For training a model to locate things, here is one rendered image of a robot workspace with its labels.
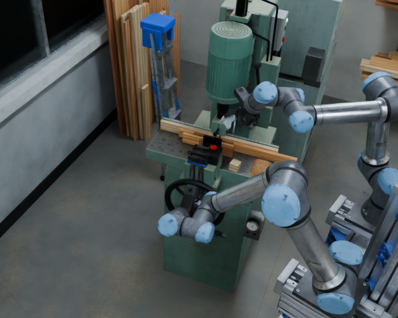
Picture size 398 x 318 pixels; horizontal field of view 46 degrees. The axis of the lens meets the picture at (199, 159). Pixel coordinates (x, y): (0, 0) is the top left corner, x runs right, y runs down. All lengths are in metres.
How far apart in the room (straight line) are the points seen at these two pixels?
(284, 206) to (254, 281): 1.53
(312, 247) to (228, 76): 0.83
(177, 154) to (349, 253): 0.93
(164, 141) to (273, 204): 1.02
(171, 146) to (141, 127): 1.47
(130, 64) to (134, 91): 0.24
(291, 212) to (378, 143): 0.79
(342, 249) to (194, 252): 1.10
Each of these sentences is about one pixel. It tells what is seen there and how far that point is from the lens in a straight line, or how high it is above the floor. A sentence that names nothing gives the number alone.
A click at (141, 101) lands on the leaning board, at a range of 3.61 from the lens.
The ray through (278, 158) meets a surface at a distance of 2.24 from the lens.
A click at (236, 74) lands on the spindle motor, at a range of 1.99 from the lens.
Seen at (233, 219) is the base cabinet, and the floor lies 0.60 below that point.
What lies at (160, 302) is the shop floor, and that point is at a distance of 2.76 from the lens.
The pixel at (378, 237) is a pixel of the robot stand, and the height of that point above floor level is 1.00.
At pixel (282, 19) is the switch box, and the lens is 2.21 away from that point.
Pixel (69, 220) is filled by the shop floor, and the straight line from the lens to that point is 3.20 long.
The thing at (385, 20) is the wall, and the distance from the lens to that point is 4.29.
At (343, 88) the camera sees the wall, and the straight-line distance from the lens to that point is 4.58.
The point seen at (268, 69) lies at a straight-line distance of 2.21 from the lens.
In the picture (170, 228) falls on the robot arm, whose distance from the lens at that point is 1.67.
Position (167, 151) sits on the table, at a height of 0.90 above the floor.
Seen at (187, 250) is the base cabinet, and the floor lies 0.26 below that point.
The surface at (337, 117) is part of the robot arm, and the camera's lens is 1.72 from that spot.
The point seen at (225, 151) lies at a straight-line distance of 2.22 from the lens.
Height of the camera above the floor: 2.32
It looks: 40 degrees down
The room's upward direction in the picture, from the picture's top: 4 degrees clockwise
